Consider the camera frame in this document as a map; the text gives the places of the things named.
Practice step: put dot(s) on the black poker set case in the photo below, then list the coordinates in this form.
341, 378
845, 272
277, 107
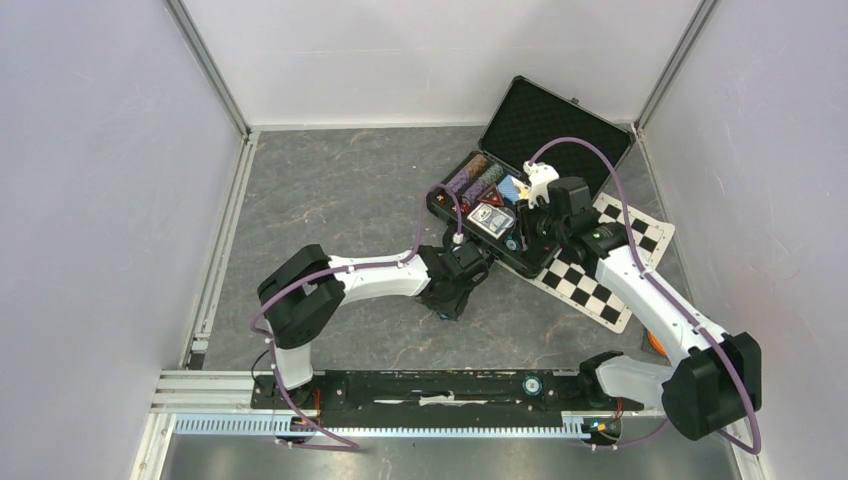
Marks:
533, 123

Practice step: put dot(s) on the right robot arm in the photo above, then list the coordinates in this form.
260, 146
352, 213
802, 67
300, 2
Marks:
713, 378

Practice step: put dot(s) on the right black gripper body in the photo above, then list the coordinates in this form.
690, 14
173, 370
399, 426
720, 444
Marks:
540, 228

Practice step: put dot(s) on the clear round lid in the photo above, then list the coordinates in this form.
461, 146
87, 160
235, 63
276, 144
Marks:
500, 222

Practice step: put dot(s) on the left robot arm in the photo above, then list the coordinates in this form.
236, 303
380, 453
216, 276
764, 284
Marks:
302, 295

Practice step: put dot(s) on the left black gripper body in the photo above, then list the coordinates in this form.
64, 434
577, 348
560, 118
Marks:
452, 303

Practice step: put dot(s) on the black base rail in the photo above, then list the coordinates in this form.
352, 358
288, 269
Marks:
449, 398

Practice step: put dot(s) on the purple chip stack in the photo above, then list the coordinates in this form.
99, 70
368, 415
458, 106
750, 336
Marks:
473, 192
459, 182

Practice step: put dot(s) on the brown chip stack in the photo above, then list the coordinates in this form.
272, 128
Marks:
476, 165

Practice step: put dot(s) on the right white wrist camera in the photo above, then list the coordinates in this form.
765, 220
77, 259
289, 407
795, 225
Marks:
540, 176

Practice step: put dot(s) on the blue card deck in case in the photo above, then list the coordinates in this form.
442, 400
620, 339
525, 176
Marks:
479, 216

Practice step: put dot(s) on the teal chip on rail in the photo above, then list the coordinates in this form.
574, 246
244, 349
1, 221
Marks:
532, 386

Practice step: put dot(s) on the red triangular card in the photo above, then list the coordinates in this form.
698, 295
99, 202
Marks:
492, 196

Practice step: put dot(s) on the blue card deck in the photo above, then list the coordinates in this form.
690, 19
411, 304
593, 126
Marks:
479, 216
513, 189

